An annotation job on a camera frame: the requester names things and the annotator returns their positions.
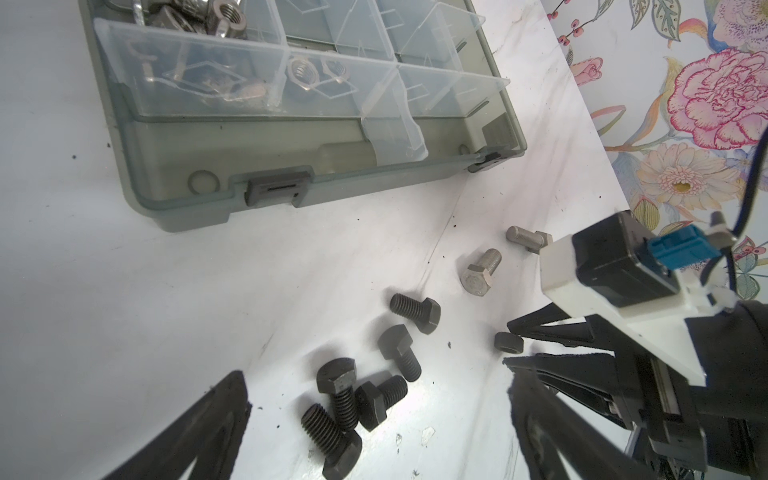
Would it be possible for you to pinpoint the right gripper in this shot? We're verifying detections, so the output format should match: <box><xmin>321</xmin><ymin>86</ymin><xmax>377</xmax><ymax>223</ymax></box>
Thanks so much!
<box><xmin>502</xmin><ymin>301</ymin><xmax>767</xmax><ymax>477</ymax></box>

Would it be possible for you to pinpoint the small silver hex nut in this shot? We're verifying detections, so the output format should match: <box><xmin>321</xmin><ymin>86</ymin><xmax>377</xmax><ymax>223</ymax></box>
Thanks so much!
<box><xmin>321</xmin><ymin>57</ymin><xmax>350</xmax><ymax>84</ymax></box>

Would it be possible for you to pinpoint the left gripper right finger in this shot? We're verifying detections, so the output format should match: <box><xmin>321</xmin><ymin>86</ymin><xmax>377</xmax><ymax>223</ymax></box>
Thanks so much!
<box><xmin>508</xmin><ymin>372</ymin><xmax>656</xmax><ymax>479</ymax></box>

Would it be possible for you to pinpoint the silver hex bolt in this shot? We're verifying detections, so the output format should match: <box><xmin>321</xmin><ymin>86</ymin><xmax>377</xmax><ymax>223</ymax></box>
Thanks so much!
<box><xmin>460</xmin><ymin>248</ymin><xmax>502</xmax><ymax>297</ymax></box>
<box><xmin>506</xmin><ymin>226</ymin><xmax>553</xmax><ymax>254</ymax></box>

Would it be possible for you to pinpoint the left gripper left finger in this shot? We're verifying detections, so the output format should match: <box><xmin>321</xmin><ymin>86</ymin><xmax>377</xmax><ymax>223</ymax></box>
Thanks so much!
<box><xmin>106</xmin><ymin>370</ymin><xmax>252</xmax><ymax>479</ymax></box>

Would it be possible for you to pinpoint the grey plastic organizer box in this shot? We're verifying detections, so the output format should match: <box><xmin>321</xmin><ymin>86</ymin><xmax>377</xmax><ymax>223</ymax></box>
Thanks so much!
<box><xmin>79</xmin><ymin>1</ymin><xmax>527</xmax><ymax>232</ymax></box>

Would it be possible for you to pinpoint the black hex bolt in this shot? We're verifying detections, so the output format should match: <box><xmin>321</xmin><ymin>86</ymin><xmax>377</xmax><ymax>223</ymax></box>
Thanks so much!
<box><xmin>354</xmin><ymin>375</ymin><xmax>408</xmax><ymax>432</ymax></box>
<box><xmin>316</xmin><ymin>357</ymin><xmax>359</xmax><ymax>431</ymax></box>
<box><xmin>389</xmin><ymin>293</ymin><xmax>442</xmax><ymax>335</ymax></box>
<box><xmin>377</xmin><ymin>324</ymin><xmax>422</xmax><ymax>382</ymax></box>

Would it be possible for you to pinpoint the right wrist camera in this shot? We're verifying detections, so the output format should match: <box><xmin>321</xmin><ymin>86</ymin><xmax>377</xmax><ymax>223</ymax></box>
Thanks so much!
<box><xmin>539</xmin><ymin>210</ymin><xmax>737</xmax><ymax>387</ymax></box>

